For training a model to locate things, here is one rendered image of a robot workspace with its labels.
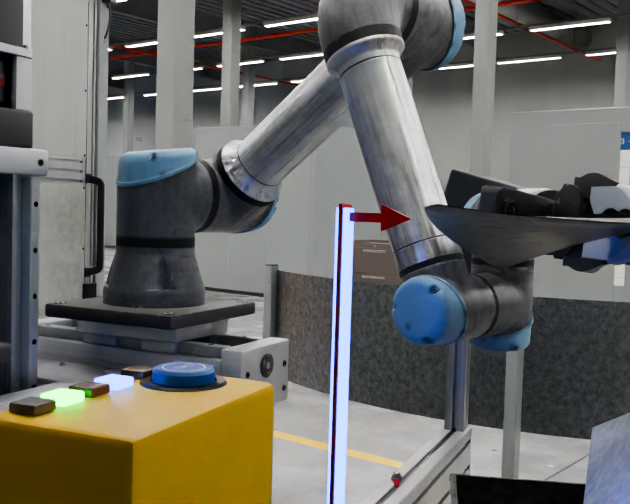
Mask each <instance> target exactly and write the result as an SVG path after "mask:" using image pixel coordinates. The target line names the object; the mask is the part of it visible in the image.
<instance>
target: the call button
mask: <svg viewBox="0 0 630 504"><path fill-rule="evenodd" d="M213 366H216V365H208V364H203V363H195V362H182V361H174V362H171V363H165V364H160V365H157V366H156V367H154V368H153V370H152V383H155V384H158V385H164V386H175V387H192V386H202V385H208V384H212V383H214V382H215V369H214V368H213Z"/></svg>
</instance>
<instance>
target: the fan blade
mask: <svg viewBox="0 0 630 504"><path fill-rule="evenodd" d="M425 212H426V215H427V217H428V218H429V220H430V221H431V222H432V224H433V225H434V226H435V227H436V228H437V229H438V230H439V231H441V232H442V233H443V234H444V235H445V236H447V237H448V238H449V239H451V240H452V241H453V242H455V243H456V244H458V245H459V246H460V247H462V248H464V249H465V250H467V251H468V252H470V253H472V254H473V255H475V256H477V257H478V258H480V259H482V260H484V261H485V262H487V263H489V264H491V265H493V266H500V267H507V268H508V267H510V266H513V265H516V264H518V263H521V262H524V261H527V260H530V259H533V258H536V257H539V256H542V255H545V254H548V253H551V252H555V251H558V250H561V249H565V248H568V247H572V246H575V245H579V244H583V243H587V242H591V241H595V240H599V239H603V238H607V237H611V236H615V235H620V234H625V233H630V215H625V214H618V215H605V216H593V217H580V218H569V217H546V216H529V215H519V214H510V213H501V212H493V211H485V210H477V209H470V208H462V207H455V206H449V205H442V204H434V205H430V206H425Z"/></svg>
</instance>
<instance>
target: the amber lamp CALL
mask: <svg viewBox="0 0 630 504"><path fill-rule="evenodd" d="M153 368H154V367H149V366H140V365H135V366H132V367H128V368H124V369H122V370H121V375H123V376H131V377H133V379H136V380H141V379H142V378H144V377H148V376H151V375H152V370H153Z"/></svg>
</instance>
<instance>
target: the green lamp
mask: <svg viewBox="0 0 630 504"><path fill-rule="evenodd" d="M40 398H47V399H54V400H56V406H62V407H65V406H68V405H72V404H75V403H78V402H81V401H83V400H84V392H83V391H77V390H70V389H63V388H60V389H56V390H52V391H49V392H45V393H42V394H41V395H40Z"/></svg>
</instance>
